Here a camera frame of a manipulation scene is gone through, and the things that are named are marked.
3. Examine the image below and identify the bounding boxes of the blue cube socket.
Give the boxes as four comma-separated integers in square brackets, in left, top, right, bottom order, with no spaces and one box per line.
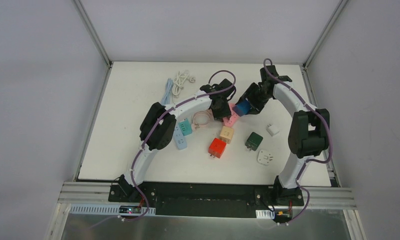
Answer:
[233,99,251,117]

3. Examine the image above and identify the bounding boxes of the pink triangular block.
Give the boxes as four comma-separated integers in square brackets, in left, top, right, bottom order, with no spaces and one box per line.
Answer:
[222,103,240,128]

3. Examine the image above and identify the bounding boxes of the white usb charger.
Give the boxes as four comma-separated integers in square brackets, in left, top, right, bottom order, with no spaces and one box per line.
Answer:
[266,124,280,137]

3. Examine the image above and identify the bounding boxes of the beige cube adapter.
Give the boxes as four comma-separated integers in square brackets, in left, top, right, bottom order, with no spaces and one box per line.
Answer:
[219,125,234,144]

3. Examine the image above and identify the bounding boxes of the green patterned cube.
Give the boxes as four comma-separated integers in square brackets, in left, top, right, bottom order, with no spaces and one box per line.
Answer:
[245,132,263,151]

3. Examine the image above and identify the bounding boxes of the red cube adapter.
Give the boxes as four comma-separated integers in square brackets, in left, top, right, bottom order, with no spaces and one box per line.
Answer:
[208,138,227,158]

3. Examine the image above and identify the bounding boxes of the light blue power strip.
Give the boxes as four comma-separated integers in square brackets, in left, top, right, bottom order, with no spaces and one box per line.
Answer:
[160,78,188,151]

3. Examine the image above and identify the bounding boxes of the white travel adapter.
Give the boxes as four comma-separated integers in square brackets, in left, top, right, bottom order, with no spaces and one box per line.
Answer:
[257,149,273,166]

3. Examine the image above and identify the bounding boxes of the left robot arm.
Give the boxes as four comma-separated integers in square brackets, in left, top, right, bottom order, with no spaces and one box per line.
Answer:
[109,79,236,202]

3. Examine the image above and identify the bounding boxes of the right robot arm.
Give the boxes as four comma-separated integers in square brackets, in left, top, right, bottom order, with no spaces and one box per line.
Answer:
[233,64,331,205]

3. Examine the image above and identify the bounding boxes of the teal power strip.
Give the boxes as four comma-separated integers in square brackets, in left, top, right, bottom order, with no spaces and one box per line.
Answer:
[179,118,193,136]

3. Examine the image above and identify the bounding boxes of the white coiled cable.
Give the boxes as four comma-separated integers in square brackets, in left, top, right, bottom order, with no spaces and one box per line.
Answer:
[171,69,196,98]

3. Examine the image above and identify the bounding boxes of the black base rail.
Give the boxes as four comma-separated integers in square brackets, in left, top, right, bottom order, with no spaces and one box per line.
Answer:
[108,180,304,218]

